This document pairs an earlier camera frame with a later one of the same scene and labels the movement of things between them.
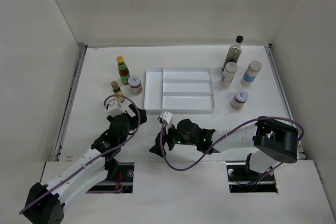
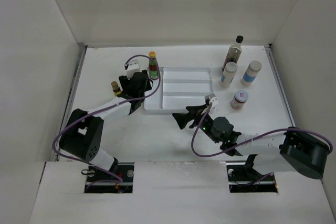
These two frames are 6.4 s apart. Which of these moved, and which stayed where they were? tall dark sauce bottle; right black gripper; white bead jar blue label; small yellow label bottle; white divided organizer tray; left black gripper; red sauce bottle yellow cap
Moved: red sauce bottle yellow cap; left black gripper; right black gripper
Stayed: white divided organizer tray; tall dark sauce bottle; small yellow label bottle; white bead jar blue label
